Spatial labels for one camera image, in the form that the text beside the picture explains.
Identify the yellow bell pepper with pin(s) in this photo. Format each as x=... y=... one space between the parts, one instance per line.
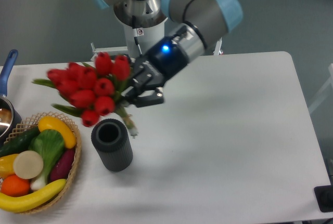
x=7 y=165

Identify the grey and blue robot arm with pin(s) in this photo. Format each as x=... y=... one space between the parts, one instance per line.
x=164 y=36

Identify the dark green cucumber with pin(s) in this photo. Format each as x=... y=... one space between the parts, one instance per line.
x=20 y=143

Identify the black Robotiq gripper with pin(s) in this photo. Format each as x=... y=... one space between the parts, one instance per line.
x=151 y=71

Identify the black device at table edge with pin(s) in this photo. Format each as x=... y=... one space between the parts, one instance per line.
x=324 y=198

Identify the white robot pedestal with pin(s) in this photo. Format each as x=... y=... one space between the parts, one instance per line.
x=146 y=38

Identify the dark grey ribbed vase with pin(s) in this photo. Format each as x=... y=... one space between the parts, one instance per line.
x=111 y=141

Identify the beige round slice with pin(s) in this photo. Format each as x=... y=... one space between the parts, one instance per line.
x=28 y=164

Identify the red tulip bouquet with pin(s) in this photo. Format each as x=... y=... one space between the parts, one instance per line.
x=91 y=91

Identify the yellow banana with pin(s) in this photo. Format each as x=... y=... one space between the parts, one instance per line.
x=32 y=200

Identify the orange fruit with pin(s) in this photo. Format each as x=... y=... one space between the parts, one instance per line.
x=15 y=186

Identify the white frame at right edge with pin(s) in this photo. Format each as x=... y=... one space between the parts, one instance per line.
x=322 y=93

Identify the blue handled saucepan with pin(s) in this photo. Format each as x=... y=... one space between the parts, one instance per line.
x=9 y=116

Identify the yellow squash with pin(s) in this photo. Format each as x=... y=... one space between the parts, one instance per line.
x=53 y=123

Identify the green bok choy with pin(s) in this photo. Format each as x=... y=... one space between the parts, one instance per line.
x=50 y=145

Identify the metal table clamp bracket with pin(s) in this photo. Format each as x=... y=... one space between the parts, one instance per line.
x=112 y=51

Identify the woven wicker basket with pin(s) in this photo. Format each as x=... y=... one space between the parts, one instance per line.
x=32 y=121

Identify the purple sweet potato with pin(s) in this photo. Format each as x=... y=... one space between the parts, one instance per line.
x=63 y=166

